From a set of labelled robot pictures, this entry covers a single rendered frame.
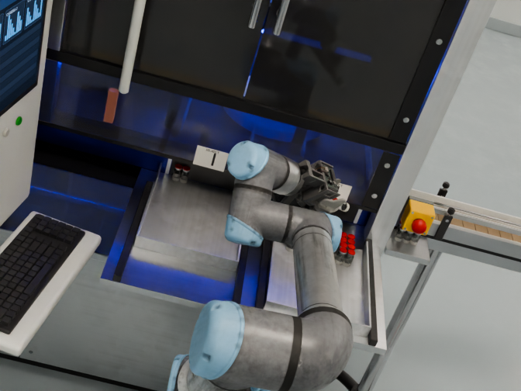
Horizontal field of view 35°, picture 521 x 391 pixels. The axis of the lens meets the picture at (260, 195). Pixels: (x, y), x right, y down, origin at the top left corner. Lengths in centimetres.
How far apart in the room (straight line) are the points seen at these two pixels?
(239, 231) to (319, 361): 40
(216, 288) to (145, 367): 78
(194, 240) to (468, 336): 180
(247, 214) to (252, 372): 42
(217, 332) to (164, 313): 134
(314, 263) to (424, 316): 220
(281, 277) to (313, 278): 69
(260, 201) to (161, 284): 49
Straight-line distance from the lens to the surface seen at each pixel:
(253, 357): 119
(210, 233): 213
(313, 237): 149
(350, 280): 214
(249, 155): 153
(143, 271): 198
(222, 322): 119
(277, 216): 154
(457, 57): 202
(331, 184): 169
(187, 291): 195
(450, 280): 387
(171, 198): 222
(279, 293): 202
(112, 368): 274
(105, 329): 262
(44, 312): 195
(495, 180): 482
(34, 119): 209
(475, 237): 245
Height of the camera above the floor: 218
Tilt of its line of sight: 34 degrees down
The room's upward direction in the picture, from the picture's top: 18 degrees clockwise
